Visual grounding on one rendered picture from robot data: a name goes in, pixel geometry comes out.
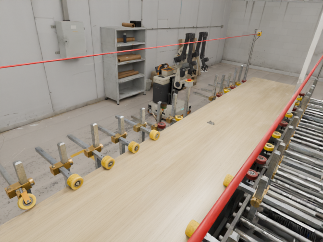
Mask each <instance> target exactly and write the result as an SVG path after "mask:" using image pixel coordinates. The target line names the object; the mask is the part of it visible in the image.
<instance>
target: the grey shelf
mask: <svg viewBox="0 0 323 242"><path fill-rule="evenodd" d="M124 33H126V37H134V38H135V40H134V41H128V42H126V43H124V42H117V38H122V37H123V35H124ZM100 34H101V47H102V53H110V52H118V51H125V50H133V49H140V48H146V47H147V28H145V27H134V28H131V27H124V26H100ZM130 53H134V54H136V55H137V54H140V56H141V59H138V60H130V61H123V62H118V60H117V55H123V54H130ZM102 60H103V73H104V86H105V99H106V100H107V97H109V98H111V99H113V100H116V101H117V105H119V100H120V99H123V98H125V97H129V96H132V95H135V94H138V93H141V92H144V94H143V95H146V49H142V50H134V51H127V52H120V53H113V54H105V55H102ZM133 69H134V70H135V71H138V72H139V73H138V74H135V75H132V76H128V77H124V78H121V79H118V72H123V71H128V70H133Z"/></svg>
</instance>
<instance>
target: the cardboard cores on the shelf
mask: <svg viewBox="0 0 323 242"><path fill-rule="evenodd" d="M134 40H135V38H134V37H127V38H126V41H127V42H128V41H134ZM123 41H124V38H123V37H122V38H117V42H123ZM138 59H141V56H140V54H137V55H136V54H133V53H130V54H123V55H117V60H118V62H123V61H132V60H138ZM138 73H139V72H138V71H135V70H134V69H133V70H128V71H123V72H118V79H121V78H124V77H128V76H132V75H135V74H138Z"/></svg>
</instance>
